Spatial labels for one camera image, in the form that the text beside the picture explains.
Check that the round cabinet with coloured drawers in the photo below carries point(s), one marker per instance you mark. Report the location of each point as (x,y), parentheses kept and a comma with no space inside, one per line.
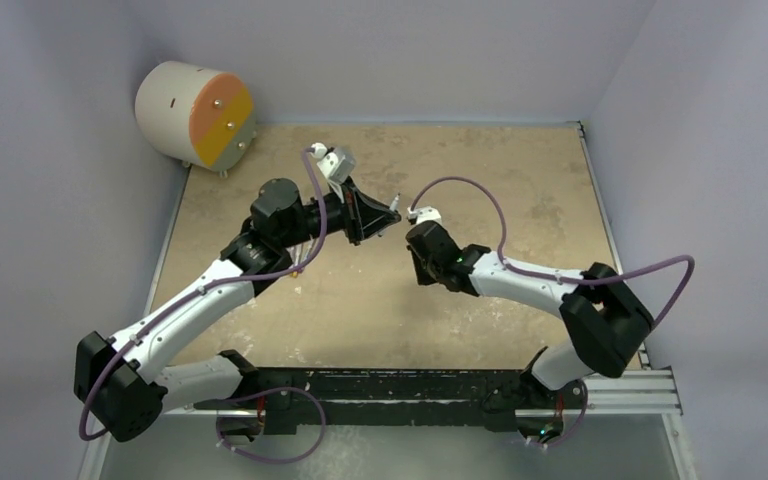
(200,116)

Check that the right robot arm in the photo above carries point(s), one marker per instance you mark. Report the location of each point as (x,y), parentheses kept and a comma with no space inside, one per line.
(605,321)

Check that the black base frame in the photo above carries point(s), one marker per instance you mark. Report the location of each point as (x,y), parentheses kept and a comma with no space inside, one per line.
(278,400)

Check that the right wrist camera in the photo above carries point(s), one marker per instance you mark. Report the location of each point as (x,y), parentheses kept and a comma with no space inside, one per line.
(424,214)

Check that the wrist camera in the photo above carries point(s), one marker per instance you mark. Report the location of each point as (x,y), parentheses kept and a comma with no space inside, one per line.
(424,214)
(335,164)

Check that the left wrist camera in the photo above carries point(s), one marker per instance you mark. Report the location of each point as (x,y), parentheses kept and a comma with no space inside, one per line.
(335,164)

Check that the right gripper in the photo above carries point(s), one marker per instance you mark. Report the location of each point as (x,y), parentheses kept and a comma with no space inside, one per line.
(420,240)

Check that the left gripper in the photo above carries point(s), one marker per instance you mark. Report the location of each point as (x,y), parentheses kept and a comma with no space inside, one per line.
(352,215)

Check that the white pen black end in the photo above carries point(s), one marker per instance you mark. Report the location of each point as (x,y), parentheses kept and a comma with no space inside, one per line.
(394,204)

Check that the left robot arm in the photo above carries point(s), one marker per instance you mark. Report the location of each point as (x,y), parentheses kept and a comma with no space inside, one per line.
(126,381)

